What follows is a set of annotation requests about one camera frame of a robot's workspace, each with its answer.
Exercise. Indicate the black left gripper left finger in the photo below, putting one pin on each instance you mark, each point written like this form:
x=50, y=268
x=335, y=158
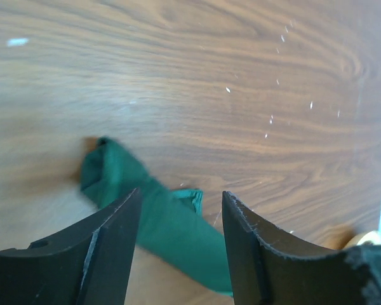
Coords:
x=88, y=262

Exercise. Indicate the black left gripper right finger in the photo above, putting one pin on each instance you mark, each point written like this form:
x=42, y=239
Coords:
x=271, y=266

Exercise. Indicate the green cloth napkin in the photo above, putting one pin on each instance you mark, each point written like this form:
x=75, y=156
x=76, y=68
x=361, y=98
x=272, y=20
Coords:
x=171, y=225

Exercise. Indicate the round wooden plate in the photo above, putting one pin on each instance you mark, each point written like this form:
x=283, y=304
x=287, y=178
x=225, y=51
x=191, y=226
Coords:
x=368, y=238

